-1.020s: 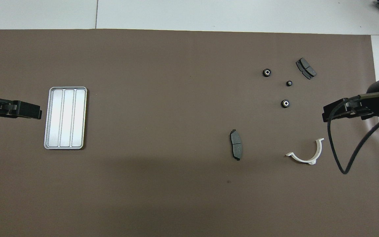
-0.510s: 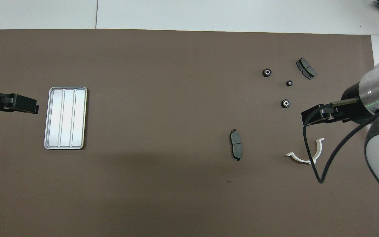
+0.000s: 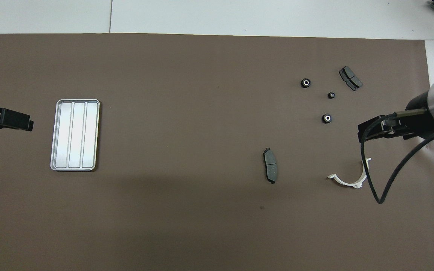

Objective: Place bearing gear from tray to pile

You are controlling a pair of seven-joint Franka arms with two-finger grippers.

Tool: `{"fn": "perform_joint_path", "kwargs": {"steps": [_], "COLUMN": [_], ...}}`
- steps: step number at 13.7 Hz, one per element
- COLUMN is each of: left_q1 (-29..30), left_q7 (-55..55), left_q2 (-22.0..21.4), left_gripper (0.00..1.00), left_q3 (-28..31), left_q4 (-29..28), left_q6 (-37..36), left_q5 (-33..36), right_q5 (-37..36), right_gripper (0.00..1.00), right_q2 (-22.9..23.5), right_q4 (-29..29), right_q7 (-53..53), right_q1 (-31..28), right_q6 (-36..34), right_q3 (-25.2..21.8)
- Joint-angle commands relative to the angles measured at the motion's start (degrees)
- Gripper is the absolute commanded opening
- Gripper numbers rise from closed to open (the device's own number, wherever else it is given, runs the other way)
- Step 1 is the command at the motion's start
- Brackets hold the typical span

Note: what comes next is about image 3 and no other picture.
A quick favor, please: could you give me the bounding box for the white curved plastic bracket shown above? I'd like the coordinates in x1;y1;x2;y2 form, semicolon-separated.
327;158;372;189

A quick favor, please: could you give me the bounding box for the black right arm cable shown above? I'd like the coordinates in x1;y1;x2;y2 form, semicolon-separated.
360;108;434;204

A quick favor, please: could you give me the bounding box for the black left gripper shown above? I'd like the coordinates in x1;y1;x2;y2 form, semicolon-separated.
0;105;34;131

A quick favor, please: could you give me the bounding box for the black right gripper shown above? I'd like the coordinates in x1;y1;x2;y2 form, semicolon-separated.
358;91;434;143

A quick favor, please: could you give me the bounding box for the brown paper mat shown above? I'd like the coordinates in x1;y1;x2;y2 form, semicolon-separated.
0;33;434;271

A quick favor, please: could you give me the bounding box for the long dark grey brake pad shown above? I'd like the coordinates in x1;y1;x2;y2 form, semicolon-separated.
263;147;279;184

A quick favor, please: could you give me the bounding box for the silver metal tray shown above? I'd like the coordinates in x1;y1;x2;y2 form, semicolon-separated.
50;99;100;172

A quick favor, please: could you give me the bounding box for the grooved dark grey brake pad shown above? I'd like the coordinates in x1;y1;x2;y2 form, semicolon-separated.
339;66;363;91

